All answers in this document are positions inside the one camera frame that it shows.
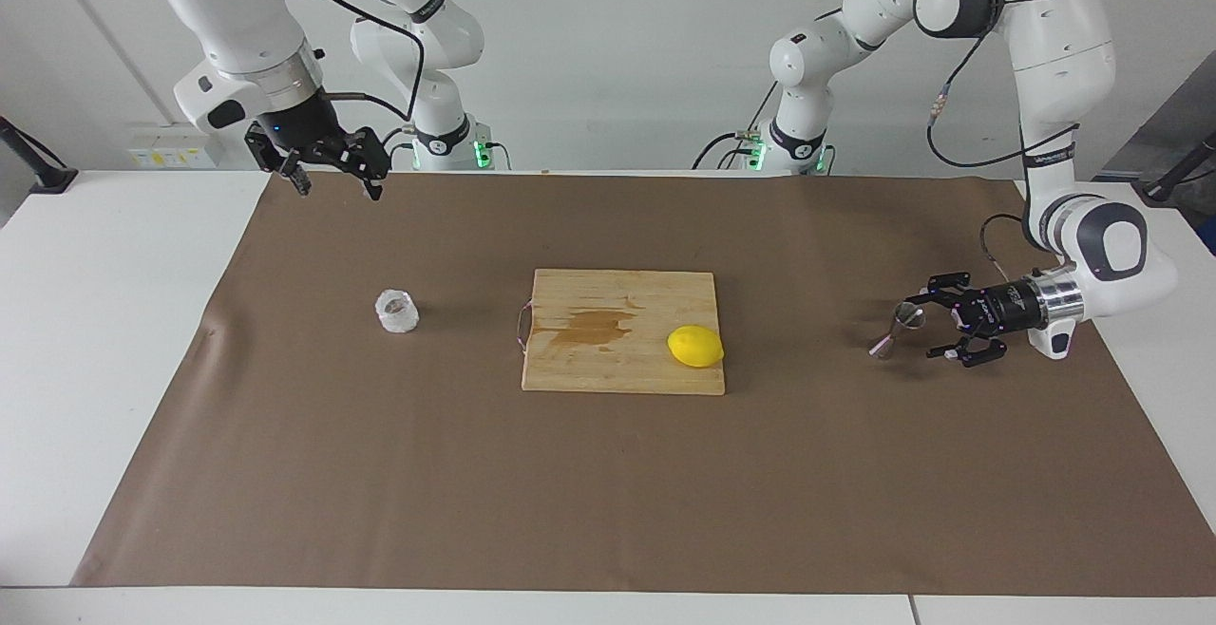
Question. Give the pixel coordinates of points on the steel double jigger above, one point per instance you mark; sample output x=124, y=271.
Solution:
x=907, y=316

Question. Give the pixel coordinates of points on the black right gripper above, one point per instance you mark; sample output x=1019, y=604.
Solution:
x=299, y=126

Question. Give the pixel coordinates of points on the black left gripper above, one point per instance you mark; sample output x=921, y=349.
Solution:
x=1005, y=307

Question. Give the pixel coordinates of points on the small clear glass cup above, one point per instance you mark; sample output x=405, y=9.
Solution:
x=397, y=313

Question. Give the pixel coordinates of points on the white wall socket box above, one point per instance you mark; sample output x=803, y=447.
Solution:
x=171, y=152

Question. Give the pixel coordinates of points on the yellow lemon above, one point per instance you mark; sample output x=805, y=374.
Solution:
x=695, y=347

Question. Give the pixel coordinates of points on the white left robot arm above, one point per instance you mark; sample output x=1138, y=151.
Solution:
x=1054, y=27

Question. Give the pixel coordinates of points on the blue object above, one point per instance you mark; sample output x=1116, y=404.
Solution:
x=1210, y=236

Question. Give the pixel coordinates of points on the brown paper table mat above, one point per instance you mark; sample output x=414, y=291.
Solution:
x=380, y=464

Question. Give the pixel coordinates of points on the black clamp stand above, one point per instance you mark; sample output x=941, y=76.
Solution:
x=52, y=179
x=1161, y=190

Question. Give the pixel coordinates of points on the wooden cutting board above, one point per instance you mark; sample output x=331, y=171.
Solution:
x=617, y=369

